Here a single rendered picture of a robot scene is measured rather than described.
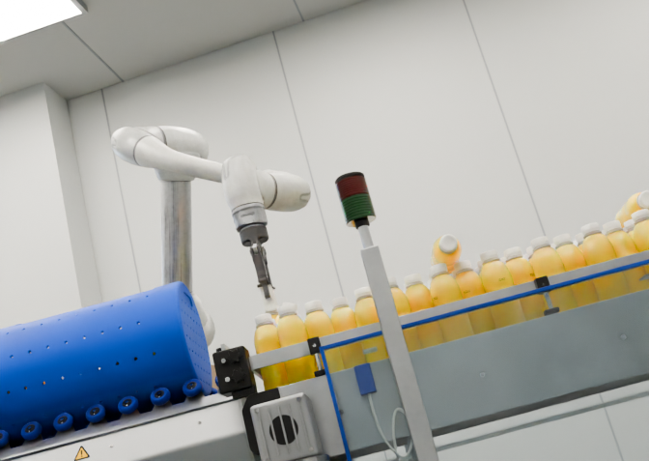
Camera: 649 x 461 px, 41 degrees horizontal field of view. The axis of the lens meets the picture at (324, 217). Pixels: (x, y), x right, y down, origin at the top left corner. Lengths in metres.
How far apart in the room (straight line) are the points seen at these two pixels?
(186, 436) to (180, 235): 1.04
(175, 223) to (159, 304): 0.85
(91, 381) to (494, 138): 3.42
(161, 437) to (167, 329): 0.24
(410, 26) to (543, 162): 1.15
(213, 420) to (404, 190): 3.17
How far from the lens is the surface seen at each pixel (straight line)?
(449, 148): 5.02
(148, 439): 2.00
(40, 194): 5.32
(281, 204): 2.42
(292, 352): 1.88
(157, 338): 2.01
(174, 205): 2.86
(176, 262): 2.87
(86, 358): 2.05
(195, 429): 1.98
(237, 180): 2.34
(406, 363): 1.69
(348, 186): 1.76
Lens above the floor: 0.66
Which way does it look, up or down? 17 degrees up
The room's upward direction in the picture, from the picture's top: 15 degrees counter-clockwise
